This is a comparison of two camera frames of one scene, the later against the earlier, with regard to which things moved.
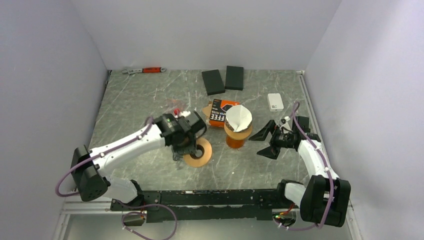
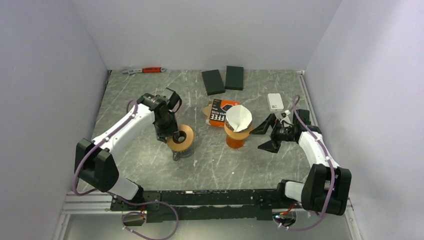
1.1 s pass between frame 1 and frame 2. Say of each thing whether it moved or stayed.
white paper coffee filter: stayed
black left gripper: moved
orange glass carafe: stayed
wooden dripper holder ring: stayed
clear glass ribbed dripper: stayed
